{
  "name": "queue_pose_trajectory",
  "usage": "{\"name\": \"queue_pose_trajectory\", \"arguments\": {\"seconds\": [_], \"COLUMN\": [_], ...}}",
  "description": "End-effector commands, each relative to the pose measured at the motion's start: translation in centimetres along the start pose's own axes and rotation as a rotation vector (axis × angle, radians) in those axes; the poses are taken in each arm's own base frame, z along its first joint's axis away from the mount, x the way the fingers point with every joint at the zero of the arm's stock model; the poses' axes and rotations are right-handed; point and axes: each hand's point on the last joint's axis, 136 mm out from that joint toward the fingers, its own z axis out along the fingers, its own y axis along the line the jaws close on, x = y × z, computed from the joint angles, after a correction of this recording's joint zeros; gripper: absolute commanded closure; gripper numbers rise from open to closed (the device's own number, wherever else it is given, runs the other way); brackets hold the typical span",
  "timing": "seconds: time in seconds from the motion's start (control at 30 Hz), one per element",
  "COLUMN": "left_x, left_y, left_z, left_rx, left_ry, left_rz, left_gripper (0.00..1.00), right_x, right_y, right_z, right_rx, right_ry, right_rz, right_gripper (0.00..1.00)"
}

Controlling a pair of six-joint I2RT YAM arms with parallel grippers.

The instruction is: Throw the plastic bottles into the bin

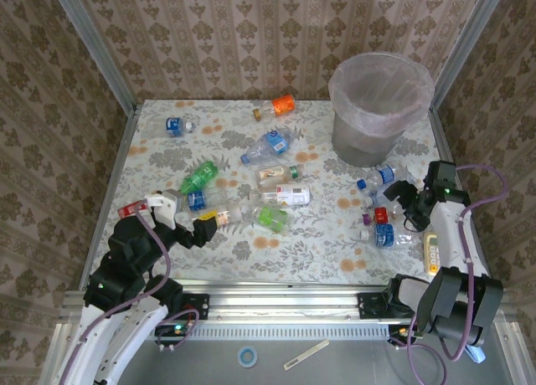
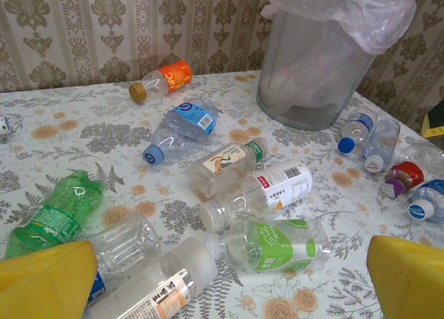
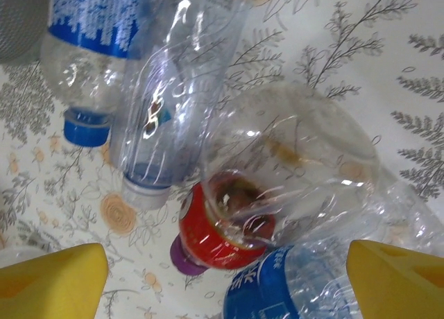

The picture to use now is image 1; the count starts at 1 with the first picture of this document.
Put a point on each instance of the blue cap clear bottle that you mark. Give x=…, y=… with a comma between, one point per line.
x=383, y=176

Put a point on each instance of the clear bottle with red trim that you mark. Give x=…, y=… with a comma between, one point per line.
x=127, y=211

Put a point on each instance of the aluminium frame post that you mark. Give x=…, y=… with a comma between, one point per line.
x=465, y=46
x=94, y=46

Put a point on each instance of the clear crushed plastic bottle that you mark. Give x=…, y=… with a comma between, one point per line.
x=377, y=198

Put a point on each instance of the crushed blue label bottle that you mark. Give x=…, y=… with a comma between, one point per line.
x=274, y=143

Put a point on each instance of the green label clear bottle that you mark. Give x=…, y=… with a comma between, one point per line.
x=272, y=217

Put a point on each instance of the tan label green cap bottle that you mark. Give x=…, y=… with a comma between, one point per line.
x=274, y=175

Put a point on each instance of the small blue label bottle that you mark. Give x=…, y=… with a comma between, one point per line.
x=173, y=126

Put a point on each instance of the grey metal mesh bin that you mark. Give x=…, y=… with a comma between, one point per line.
x=360, y=148

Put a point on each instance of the red label purple cap bottle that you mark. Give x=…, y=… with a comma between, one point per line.
x=381, y=214

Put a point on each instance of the blue label white cap bottle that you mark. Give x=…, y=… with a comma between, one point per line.
x=383, y=234

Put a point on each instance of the black controller board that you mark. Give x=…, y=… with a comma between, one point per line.
x=178, y=328
x=402, y=331

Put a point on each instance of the aluminium front rail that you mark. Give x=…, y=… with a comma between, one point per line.
x=285, y=301

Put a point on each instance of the yellow red label bottle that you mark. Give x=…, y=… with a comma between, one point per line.
x=228, y=217

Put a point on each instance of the blue label clear bottle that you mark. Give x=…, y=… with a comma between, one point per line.
x=199, y=200

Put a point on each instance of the white label clear bottle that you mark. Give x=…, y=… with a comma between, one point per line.
x=291, y=193

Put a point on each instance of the blue tape roll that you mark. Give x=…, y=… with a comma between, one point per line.
x=240, y=357

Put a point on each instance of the green plastic bottle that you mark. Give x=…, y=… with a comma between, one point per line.
x=201, y=175

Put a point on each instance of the orange label plastic bottle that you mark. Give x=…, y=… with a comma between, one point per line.
x=282, y=105

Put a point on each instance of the yellow white handheld device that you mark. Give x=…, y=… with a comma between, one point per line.
x=431, y=251

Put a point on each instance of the light blue plastic object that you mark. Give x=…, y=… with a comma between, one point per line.
x=475, y=353

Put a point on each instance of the white flat stick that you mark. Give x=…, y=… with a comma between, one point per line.
x=305, y=355

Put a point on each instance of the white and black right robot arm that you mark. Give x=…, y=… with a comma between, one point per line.
x=456, y=242

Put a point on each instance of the pink translucent bin liner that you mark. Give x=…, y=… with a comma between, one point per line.
x=347, y=109

